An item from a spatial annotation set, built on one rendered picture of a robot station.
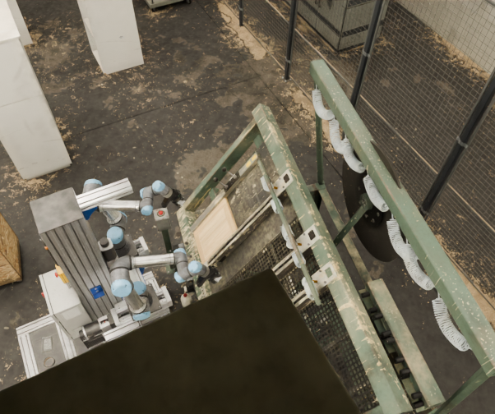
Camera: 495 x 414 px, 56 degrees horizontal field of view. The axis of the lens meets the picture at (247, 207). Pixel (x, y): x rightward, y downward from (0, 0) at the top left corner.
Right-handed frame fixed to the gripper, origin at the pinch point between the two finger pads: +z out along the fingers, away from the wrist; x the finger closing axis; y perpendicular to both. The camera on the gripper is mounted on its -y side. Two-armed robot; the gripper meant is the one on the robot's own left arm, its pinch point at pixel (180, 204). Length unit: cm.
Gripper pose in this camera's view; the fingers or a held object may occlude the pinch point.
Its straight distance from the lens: 355.3
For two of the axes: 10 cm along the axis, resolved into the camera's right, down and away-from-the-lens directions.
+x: -4.4, -7.3, 5.2
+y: 8.0, -5.8, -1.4
